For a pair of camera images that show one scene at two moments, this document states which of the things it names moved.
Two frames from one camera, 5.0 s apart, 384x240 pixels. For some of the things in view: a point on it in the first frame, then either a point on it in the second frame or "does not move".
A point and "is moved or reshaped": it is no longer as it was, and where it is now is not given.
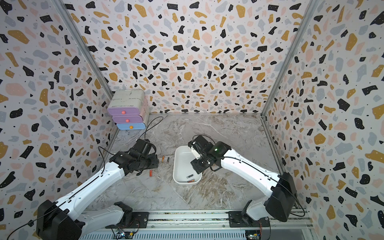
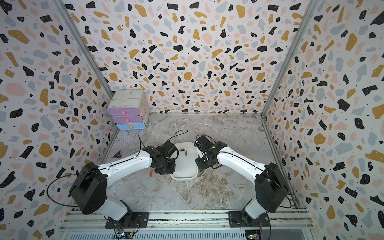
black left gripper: x=155 y=161 to x=171 y=171
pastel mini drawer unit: x=129 y=109 does not move
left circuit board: x=121 y=234 does not move
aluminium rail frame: x=197 y=225 does not move
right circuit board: x=253 y=234 does not move
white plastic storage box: x=184 y=173 is moved or reshaped
